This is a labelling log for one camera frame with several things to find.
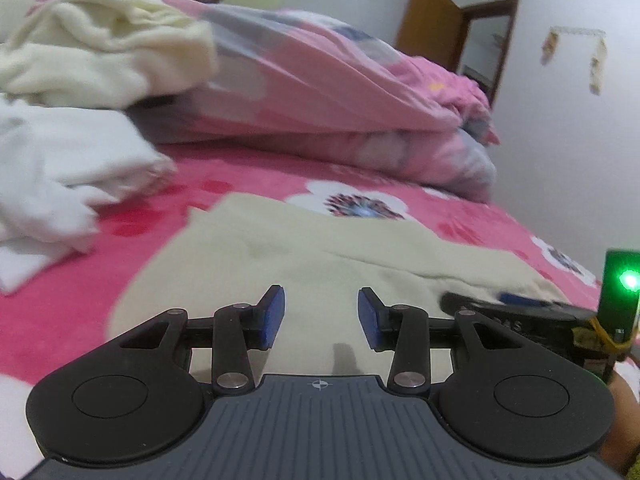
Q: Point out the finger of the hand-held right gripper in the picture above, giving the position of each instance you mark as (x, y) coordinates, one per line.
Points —
(465, 302)

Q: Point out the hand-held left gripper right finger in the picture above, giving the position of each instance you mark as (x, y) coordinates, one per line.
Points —
(367, 320)

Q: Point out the cream knit sweater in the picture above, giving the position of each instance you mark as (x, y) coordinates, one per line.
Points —
(100, 45)

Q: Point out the white garment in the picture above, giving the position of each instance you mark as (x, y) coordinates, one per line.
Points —
(60, 170)

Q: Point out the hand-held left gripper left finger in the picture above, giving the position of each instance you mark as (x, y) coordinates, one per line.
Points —
(272, 317)

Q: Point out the wooden door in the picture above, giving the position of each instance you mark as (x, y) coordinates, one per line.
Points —
(435, 25)

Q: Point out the beige zip hoodie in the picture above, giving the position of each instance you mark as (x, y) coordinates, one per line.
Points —
(310, 260)

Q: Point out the person's right forearm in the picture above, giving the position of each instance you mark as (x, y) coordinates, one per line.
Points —
(625, 410)

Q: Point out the pink floral duvet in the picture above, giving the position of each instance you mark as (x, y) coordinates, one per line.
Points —
(325, 75)

